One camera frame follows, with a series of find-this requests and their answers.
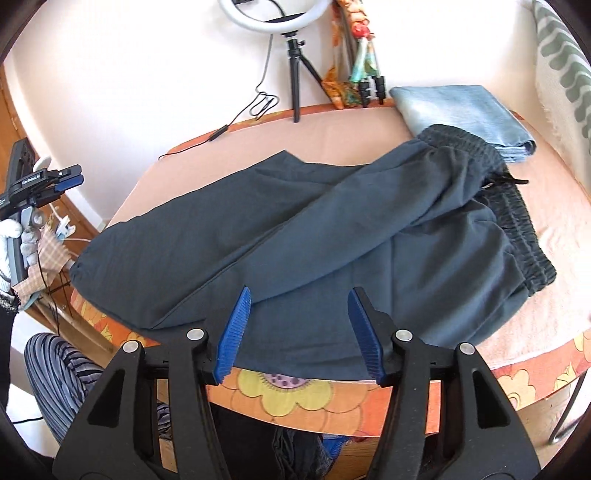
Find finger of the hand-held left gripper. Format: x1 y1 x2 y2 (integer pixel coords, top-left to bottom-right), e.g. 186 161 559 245
32 174 86 208
46 164 84 181

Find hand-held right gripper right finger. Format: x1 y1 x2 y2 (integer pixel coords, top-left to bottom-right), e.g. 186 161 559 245
347 286 542 480

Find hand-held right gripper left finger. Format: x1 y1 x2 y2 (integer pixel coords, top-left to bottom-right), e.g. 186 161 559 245
53 286 252 480

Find dark grey pants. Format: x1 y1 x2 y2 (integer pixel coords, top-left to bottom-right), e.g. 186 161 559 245
69 124 557 382

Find person's left forearm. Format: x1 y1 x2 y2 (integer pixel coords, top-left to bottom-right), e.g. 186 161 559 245
0 291 23 409

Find person's left hand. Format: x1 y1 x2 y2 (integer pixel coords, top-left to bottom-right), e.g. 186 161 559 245
0 216 46 296

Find orange floral tablecloth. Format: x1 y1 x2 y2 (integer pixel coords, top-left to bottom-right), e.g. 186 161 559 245
69 104 591 437

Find plaid cloth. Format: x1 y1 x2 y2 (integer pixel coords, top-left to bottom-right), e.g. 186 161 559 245
13 226 75 298

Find person's striped trouser leg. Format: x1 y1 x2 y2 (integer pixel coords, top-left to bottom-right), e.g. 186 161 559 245
24 333 172 445

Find folded light blue jeans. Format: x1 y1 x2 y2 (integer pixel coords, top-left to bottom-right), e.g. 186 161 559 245
390 85 537 164

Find small black tripod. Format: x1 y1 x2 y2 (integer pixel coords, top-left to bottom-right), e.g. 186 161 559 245
359 75 387 108

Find colourful patterned cloth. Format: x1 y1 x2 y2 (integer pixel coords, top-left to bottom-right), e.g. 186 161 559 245
321 0 394 110

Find white green patterned cloth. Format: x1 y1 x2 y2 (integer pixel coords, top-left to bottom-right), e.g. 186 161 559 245
531 0 591 185

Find black ring light cable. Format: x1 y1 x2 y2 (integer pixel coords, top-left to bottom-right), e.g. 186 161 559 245
158 37 280 161

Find white ring light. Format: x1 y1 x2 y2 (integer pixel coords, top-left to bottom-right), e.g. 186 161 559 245
218 0 334 38

